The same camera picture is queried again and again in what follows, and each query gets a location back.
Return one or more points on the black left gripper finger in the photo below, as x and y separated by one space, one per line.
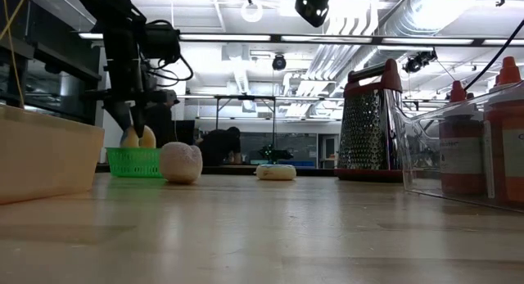
139 118
122 118

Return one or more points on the blue doughnut white drizzle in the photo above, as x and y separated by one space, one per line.
148 141

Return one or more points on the blue doughnut white sprinkles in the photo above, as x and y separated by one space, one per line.
276 172

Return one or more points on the red food colouring bottle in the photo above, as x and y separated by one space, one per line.
460 153

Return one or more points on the orange food colouring bottle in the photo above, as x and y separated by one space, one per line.
507 153

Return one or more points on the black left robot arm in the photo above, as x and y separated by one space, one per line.
123 38

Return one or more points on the green plastic basket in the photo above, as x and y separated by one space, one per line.
135 163

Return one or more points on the black ceiling spotlight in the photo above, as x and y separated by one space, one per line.
417 62
279 63

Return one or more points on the orange cutting mat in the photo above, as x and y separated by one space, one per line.
45 153

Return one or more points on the person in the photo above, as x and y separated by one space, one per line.
221 147

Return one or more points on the metal box grater red trim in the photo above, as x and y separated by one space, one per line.
364 128

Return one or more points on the clear plastic bin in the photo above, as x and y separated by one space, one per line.
425 153

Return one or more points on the black metal background frame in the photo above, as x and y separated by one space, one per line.
245 97

